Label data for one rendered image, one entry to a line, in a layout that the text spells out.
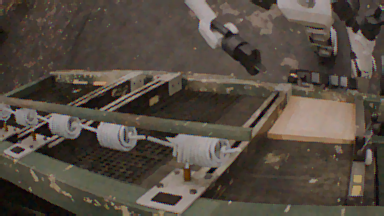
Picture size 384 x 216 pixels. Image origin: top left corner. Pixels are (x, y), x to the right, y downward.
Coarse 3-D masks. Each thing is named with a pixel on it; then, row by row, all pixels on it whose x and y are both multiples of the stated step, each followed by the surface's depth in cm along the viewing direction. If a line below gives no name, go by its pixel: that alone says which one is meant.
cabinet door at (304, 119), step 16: (288, 112) 162; (304, 112) 162; (320, 112) 161; (336, 112) 159; (352, 112) 157; (272, 128) 146; (288, 128) 145; (304, 128) 144; (320, 128) 142; (336, 128) 141; (352, 128) 138
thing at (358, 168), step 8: (360, 104) 161; (360, 112) 150; (360, 120) 140; (360, 128) 132; (360, 136) 124; (352, 160) 110; (352, 168) 101; (360, 168) 100; (352, 176) 96; (352, 184) 91; (360, 184) 90; (352, 200) 86; (360, 200) 85
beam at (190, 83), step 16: (64, 80) 237; (80, 80) 231; (96, 80) 226; (112, 80) 221; (144, 80) 213; (192, 80) 203; (208, 80) 200; (256, 80) 198; (304, 96) 181; (320, 96) 178; (336, 96) 174; (352, 96) 171; (368, 96) 170
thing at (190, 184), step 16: (272, 96) 164; (288, 96) 175; (256, 112) 146; (272, 112) 146; (256, 128) 131; (240, 144) 119; (256, 144) 129; (240, 160) 115; (176, 176) 93; (192, 176) 93; (208, 176) 91; (224, 176) 105; (176, 192) 86; (192, 192) 84; (208, 192) 96; (160, 208) 79; (176, 208) 78
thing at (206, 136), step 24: (0, 96) 108; (24, 120) 107; (48, 120) 105; (72, 120) 106; (96, 120) 88; (120, 120) 85; (144, 120) 83; (168, 120) 82; (120, 144) 92; (168, 144) 89; (192, 144) 87; (216, 144) 89
